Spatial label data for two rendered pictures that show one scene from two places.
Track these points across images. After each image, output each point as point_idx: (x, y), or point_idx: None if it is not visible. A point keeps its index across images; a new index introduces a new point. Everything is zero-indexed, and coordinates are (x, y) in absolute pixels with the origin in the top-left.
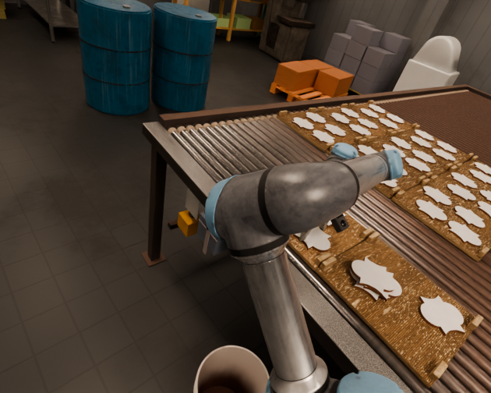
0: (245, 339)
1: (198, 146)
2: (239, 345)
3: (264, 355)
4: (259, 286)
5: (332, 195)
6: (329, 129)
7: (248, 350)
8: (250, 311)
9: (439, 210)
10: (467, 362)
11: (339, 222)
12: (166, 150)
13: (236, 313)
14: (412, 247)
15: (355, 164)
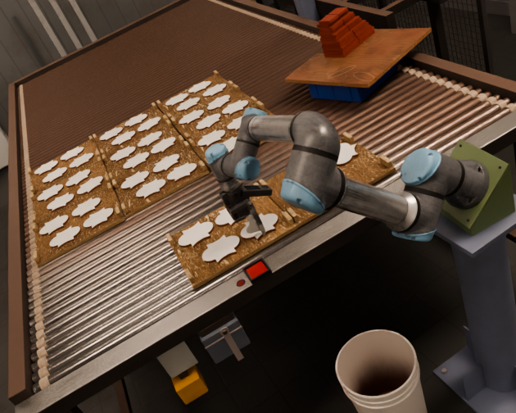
0: (313, 389)
1: (90, 344)
2: (319, 397)
3: (332, 369)
4: (358, 193)
5: (327, 119)
6: (84, 211)
7: (341, 350)
8: (278, 384)
9: (233, 138)
10: (376, 149)
11: (264, 188)
12: (92, 379)
13: (279, 401)
14: (273, 164)
15: (285, 116)
